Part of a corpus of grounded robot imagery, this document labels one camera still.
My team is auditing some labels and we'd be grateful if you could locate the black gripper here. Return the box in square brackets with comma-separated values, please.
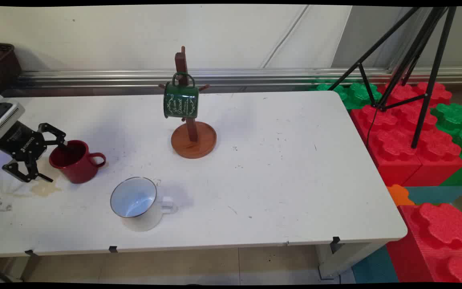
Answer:
[0, 120, 68, 183]

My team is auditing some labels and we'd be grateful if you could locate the green enamel mug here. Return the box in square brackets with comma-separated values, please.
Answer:
[163, 72, 199, 120]

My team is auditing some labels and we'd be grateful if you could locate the red mug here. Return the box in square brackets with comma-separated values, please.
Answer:
[49, 140, 107, 184]

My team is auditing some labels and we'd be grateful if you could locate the white enamel mug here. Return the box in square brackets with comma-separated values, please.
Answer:
[110, 177, 178, 232]

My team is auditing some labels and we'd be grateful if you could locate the wooden mug tree stand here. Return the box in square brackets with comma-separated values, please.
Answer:
[158, 46, 217, 159]

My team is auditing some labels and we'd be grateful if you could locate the green foam building block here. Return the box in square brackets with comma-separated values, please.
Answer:
[430, 103, 462, 186]
[309, 82, 383, 110]

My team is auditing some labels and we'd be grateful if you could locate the white table leg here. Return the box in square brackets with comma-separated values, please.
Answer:
[316, 241, 388, 280]

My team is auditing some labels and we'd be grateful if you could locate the teal foam block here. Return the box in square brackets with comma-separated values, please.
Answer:
[351, 246, 399, 283]
[405, 185, 462, 206]

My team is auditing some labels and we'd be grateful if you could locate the red foam building block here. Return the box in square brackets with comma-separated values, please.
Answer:
[377, 81, 462, 187]
[387, 202, 462, 283]
[349, 102, 424, 187]

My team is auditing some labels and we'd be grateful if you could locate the orange foam piece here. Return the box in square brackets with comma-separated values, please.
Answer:
[387, 184, 415, 207]

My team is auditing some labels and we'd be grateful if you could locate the black tripod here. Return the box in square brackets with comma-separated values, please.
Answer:
[327, 6, 458, 149]

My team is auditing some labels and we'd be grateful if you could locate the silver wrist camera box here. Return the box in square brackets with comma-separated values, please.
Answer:
[0, 100, 25, 140]

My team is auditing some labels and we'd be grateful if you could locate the aluminium wall rail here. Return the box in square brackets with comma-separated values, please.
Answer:
[14, 67, 462, 88]

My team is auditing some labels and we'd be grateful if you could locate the white wall cable conduit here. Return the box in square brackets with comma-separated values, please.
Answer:
[261, 5, 310, 69]

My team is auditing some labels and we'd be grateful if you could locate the thin black tripod cable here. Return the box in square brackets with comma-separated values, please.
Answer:
[366, 105, 379, 155]

